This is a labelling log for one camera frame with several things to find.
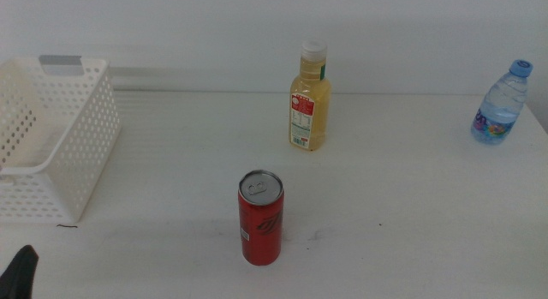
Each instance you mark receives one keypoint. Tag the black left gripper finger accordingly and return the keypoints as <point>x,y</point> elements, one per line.
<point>19,277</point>

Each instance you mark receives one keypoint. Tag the clear water bottle blue cap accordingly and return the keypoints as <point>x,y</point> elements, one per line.
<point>501,110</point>

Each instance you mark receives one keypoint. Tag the yellow juice bottle white cap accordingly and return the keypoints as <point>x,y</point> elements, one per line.
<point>310,115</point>

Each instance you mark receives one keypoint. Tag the white perforated plastic basket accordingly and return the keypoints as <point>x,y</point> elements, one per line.
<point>85,162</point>

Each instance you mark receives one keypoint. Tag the red soda can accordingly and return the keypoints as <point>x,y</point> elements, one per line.
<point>261,230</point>

